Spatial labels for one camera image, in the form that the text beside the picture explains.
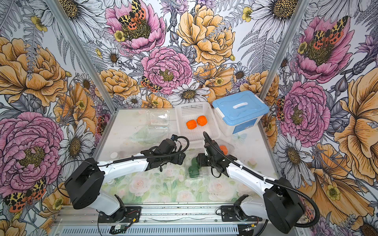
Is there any clear clamshell container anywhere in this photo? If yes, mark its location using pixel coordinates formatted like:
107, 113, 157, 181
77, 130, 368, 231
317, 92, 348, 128
218, 140, 235, 156
131, 109, 170, 144

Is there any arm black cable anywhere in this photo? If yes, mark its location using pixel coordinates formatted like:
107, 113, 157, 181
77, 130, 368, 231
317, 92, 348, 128
56, 134, 190, 198
202, 131, 321, 228

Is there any right aluminium corner post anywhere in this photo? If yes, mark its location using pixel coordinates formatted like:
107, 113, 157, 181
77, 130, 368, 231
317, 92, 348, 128
259, 0, 310, 101

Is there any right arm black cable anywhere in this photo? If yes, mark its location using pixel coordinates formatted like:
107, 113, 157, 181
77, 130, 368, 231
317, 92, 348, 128
202, 131, 321, 228

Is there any left aluminium corner post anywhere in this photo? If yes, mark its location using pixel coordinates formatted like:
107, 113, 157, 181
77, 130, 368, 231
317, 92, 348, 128
46, 1, 118, 114

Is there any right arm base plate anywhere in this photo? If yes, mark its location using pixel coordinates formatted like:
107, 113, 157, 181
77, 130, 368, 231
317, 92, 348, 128
216, 205, 262, 222

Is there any aluminium front rail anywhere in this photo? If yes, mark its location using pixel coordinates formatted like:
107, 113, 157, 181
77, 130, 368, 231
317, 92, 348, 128
50, 203, 282, 236

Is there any white perforated plastic basket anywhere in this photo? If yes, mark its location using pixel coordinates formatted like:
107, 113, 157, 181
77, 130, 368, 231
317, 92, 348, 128
175, 102, 221, 142

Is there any aluminium corner post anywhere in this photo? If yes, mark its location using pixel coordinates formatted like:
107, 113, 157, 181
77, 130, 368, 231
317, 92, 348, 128
46, 1, 118, 114
259, 0, 310, 101

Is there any blue lid storage box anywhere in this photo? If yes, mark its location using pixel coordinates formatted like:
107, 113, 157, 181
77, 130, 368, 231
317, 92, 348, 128
212, 90, 269, 136

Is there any white pill bottle orange label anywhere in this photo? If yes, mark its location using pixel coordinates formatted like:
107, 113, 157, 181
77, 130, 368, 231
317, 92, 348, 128
110, 152, 119, 159

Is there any green fruit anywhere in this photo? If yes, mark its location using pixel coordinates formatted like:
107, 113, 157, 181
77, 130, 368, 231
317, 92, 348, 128
188, 166, 200, 178
192, 158, 199, 168

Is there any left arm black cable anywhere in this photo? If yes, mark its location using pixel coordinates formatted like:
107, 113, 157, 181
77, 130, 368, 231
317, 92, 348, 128
56, 134, 190, 198

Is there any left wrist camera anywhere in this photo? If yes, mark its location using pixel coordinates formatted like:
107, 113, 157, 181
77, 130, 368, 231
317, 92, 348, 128
170, 134, 180, 142

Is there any orange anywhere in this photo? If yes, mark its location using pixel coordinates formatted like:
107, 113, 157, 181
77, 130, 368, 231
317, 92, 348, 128
186, 120, 197, 130
219, 145, 228, 155
196, 116, 208, 126

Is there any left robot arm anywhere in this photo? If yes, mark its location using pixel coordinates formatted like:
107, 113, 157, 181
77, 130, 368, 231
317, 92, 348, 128
65, 135, 190, 223

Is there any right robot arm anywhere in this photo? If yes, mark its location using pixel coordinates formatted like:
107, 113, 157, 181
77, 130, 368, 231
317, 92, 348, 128
197, 143, 305, 234

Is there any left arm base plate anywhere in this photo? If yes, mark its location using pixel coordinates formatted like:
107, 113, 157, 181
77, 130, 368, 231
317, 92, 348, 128
98, 206, 142, 224

